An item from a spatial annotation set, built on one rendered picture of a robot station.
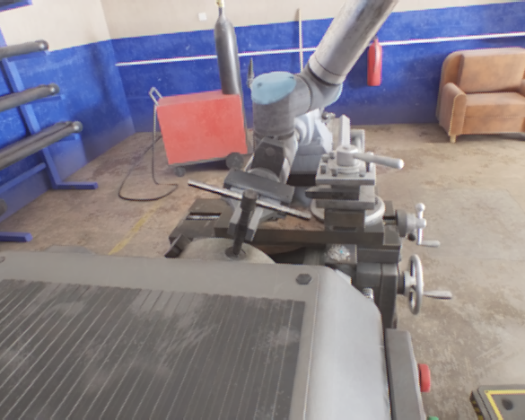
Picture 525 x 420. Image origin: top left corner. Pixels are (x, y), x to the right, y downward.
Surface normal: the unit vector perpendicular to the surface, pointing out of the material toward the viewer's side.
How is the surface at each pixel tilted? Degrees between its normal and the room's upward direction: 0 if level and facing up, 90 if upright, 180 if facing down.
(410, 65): 90
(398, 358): 0
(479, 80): 103
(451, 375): 0
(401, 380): 0
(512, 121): 90
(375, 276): 90
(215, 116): 90
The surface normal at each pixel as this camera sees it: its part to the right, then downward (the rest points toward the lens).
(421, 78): -0.20, 0.50
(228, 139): 0.15, 0.48
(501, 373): -0.10, -0.87
